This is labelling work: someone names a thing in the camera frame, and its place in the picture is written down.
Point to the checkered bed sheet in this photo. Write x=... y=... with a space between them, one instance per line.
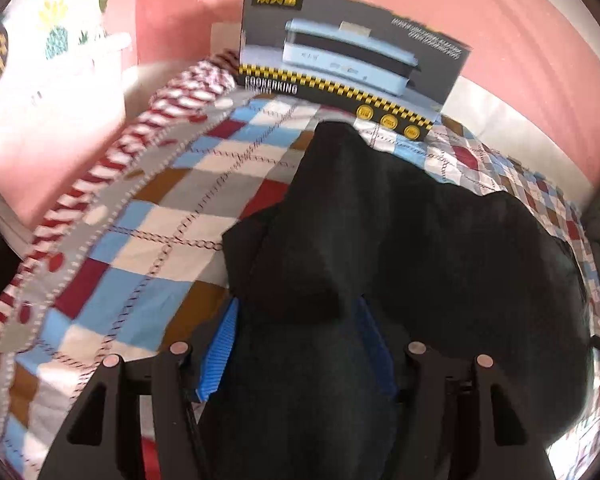
x=156 y=269

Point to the black appliance cardboard box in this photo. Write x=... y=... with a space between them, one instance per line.
x=353 y=56

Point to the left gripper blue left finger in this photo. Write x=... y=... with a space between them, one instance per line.
x=200 y=361

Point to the large black jacket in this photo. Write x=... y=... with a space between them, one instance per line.
x=463 y=273

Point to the red striped bed cover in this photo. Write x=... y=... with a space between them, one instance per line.
x=181 y=101

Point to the pineapple pattern curtain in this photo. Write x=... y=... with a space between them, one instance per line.
x=58 y=45

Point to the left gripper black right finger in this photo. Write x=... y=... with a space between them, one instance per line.
x=390 y=354

